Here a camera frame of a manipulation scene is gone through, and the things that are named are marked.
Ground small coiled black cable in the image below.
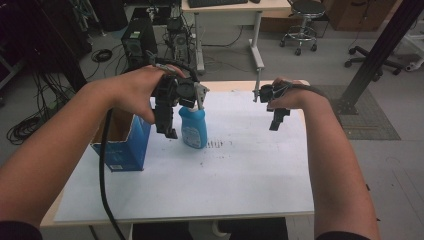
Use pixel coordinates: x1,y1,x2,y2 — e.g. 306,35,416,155
90,48,114,64

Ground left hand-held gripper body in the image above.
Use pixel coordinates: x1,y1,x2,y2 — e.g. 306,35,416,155
152,73,198,109

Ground person's right hand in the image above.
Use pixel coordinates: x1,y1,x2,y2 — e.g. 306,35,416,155
266,78,326,113

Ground black computer tower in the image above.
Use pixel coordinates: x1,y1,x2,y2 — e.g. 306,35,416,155
120,17,158,72

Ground small dark computer case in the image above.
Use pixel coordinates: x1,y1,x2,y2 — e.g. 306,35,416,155
165,15,192,65

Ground thick black gripper cable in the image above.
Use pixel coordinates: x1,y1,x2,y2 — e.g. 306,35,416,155
98,108,128,240

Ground white table cover sheet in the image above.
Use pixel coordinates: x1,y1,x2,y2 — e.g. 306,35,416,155
54,90,315,223

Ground person's dark left sleeve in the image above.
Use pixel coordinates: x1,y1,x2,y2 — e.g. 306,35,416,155
0,219,44,240

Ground bundle of black floor cables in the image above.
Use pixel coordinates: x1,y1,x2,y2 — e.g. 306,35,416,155
5,111,46,146

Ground blue spray bottle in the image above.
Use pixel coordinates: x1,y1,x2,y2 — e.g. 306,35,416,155
178,82,211,150

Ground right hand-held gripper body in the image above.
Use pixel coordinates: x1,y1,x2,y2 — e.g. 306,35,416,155
258,83,288,104

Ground black round stool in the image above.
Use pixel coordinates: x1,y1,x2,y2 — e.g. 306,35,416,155
279,0,327,57

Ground thin grey metal rod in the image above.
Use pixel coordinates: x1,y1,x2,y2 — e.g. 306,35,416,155
252,67,263,104

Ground person's dark pants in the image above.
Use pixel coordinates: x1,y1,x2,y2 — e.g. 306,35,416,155
132,217,289,240

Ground person's left hand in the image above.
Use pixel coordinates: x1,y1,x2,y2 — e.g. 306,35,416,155
109,64,186,124

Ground black metal frame post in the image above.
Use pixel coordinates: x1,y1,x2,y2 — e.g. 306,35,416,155
333,0,424,115

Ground person's dark sleeve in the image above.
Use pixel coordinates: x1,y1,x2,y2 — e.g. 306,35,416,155
0,219,44,240
315,231,372,240

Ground black keyboard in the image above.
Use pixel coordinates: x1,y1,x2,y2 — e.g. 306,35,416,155
187,0,250,9

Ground black office chair base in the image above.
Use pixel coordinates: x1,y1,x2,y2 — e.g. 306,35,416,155
344,45,403,76

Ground blue open cardboard box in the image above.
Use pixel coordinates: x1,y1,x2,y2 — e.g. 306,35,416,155
90,108,153,173

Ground grey floor mat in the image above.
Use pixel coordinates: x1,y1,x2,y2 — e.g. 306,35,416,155
313,84,402,141

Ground person's dark right sleeve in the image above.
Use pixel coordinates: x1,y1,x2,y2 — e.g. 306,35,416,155
315,231,372,240

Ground wooden cabinet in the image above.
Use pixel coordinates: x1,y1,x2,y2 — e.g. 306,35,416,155
328,0,403,33

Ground white office desk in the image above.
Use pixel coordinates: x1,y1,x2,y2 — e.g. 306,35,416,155
180,0,295,75

